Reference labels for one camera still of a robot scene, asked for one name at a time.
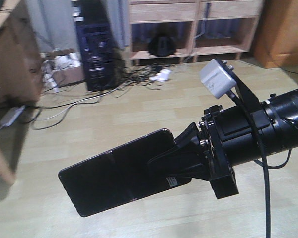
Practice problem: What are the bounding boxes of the cardboard box with cables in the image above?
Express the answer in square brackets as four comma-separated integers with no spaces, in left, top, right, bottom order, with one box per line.
[41,48,84,93]

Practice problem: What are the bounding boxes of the grey usb hub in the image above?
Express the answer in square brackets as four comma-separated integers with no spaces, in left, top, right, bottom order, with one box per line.
[0,105,25,127]

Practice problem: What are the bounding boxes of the white power strip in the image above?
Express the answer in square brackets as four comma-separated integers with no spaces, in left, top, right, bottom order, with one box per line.
[149,69,171,82]

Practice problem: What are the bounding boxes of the black braided camera cable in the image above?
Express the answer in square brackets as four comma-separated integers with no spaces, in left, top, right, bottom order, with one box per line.
[225,61,293,238]

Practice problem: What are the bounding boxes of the black smartphone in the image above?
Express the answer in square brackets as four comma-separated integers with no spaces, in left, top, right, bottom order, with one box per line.
[58,129,191,217]

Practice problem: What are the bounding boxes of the black desktop computer tower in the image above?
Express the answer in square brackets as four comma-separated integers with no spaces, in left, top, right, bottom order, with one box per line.
[72,0,124,92]

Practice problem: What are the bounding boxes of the black wifi router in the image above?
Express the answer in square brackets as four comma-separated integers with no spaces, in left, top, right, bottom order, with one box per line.
[148,34,176,57]

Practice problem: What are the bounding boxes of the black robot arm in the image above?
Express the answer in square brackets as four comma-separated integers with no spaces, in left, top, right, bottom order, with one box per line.
[147,89,298,199]

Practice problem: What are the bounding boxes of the wooden table leg frame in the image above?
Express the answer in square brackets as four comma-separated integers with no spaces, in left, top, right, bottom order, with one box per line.
[0,0,43,201]

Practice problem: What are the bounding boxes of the wooden shelf desk unit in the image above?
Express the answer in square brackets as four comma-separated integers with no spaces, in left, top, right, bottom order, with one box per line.
[128,0,264,65]

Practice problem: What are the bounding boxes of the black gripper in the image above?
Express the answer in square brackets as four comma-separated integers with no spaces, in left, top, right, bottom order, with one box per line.
[147,105,276,199]

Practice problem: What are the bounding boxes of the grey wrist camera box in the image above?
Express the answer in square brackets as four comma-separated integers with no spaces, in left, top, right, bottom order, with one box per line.
[199,59,237,99]

